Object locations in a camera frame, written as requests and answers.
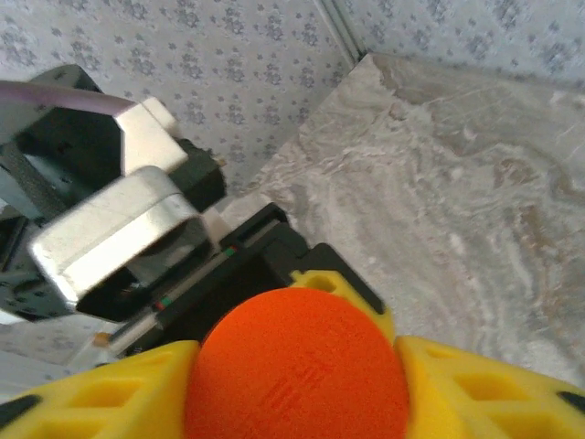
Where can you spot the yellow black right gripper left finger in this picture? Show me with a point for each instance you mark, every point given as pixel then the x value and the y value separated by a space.
pixel 151 366

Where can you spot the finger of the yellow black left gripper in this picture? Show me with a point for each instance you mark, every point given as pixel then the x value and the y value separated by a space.
pixel 347 285

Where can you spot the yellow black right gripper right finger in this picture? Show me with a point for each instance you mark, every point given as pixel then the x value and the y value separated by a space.
pixel 434 366

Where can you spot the orange bottle cap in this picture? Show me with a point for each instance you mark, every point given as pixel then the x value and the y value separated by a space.
pixel 297 366

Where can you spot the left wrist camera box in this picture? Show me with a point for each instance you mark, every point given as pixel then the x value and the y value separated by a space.
pixel 114 219

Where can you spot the aluminium corner post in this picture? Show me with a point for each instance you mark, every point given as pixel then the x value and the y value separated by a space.
pixel 340 27

